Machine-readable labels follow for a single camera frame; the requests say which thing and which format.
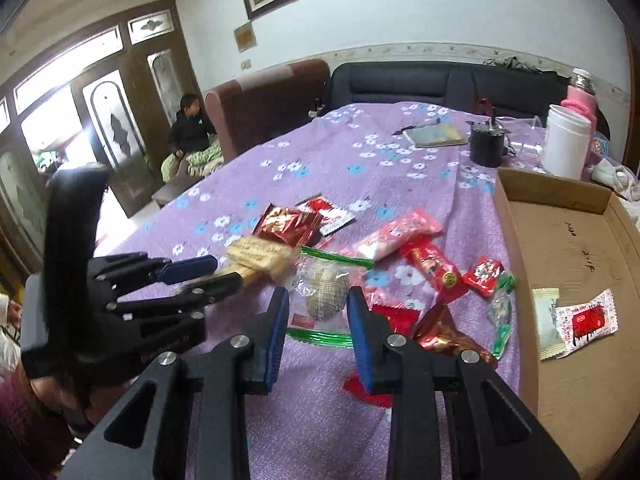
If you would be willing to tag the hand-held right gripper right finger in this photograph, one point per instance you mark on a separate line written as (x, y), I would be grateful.
(360, 345)

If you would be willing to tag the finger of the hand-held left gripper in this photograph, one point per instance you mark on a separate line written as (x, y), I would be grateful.
(215, 287)
(190, 267)

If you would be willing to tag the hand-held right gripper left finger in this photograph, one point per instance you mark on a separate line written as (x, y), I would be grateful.
(277, 340)

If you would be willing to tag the yellow snack packet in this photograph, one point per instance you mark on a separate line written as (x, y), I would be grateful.
(260, 255)

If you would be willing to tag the clear green-edged cookie bag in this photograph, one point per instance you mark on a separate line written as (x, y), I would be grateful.
(325, 285)

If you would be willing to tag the white and red snack packet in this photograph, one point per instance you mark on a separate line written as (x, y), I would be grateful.
(330, 215)
(585, 320)

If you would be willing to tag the cardboard box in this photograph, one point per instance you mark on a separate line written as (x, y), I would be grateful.
(575, 410)

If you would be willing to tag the plain red snack packet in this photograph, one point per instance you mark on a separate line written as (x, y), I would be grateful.
(395, 317)
(380, 400)

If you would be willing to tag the brown low table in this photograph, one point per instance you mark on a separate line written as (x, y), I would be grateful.
(175, 192)

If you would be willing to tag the shiny red gold snack packet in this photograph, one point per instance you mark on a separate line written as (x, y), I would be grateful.
(440, 332)

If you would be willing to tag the dark red gold snack packet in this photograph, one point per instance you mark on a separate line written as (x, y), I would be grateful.
(280, 225)

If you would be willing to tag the long red snack packet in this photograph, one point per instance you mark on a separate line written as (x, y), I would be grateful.
(435, 270)

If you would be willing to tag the green blanket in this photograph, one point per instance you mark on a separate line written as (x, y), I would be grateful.
(200, 157)

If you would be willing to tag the pink snack packet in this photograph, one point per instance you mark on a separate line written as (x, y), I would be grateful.
(395, 237)

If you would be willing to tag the small red snack packet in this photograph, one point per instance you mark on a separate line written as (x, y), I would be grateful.
(482, 275)

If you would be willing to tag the green clear snack packet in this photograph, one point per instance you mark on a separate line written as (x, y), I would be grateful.
(500, 315)

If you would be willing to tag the wooden glass door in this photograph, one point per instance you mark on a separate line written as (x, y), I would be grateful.
(130, 110)

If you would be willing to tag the brown armchair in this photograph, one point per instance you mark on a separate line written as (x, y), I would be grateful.
(265, 105)

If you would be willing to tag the purple floral tablecloth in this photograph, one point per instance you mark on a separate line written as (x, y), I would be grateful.
(350, 160)

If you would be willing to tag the pale green snack packet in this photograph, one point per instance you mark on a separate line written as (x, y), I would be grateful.
(545, 310)

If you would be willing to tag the black pen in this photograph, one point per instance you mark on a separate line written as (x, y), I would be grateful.
(407, 127)

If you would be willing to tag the notebook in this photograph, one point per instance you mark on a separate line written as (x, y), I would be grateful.
(435, 135)

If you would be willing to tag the black pot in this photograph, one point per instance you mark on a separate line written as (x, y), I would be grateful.
(485, 147)

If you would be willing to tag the black sofa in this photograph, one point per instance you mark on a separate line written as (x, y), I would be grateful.
(400, 82)

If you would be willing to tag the white plastic jar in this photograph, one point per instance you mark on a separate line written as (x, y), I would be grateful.
(565, 145)

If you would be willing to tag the white cloth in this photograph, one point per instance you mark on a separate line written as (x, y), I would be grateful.
(610, 175)

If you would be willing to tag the pink thermos bottle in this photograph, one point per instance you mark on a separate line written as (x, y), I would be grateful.
(580, 92)

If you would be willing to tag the yellow wall plaque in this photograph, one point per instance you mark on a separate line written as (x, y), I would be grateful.
(245, 36)

